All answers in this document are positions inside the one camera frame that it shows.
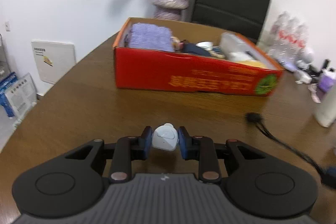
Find clear bottle in box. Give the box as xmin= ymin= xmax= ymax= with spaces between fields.
xmin=219 ymin=32 xmax=256 ymax=62

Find navy blue pouch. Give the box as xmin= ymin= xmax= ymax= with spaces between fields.
xmin=181 ymin=43 xmax=211 ymax=57

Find white earbud case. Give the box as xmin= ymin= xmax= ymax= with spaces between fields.
xmin=151 ymin=123 xmax=179 ymax=152

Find purple knitted cloth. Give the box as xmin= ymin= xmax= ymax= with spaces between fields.
xmin=127 ymin=23 xmax=174 ymax=52

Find black cable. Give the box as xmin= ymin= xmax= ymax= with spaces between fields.
xmin=245 ymin=112 xmax=336 ymax=189

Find yellow white plush toy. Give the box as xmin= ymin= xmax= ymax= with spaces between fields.
xmin=242 ymin=60 xmax=268 ymax=69

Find blue printed boxes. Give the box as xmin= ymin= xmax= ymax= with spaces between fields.
xmin=1 ymin=72 xmax=38 ymax=119

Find white thermos bottle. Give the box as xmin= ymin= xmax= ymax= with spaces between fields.
xmin=314 ymin=85 xmax=336 ymax=128

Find red cardboard box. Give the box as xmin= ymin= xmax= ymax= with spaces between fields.
xmin=113 ymin=18 xmax=284 ymax=96

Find pack of water bottles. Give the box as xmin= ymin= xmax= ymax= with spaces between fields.
xmin=268 ymin=11 xmax=308 ymax=71

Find purple tissue pack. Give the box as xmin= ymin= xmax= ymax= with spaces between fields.
xmin=318 ymin=68 xmax=335 ymax=93

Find white wall panel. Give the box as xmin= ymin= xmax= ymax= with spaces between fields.
xmin=31 ymin=41 xmax=76 ymax=84

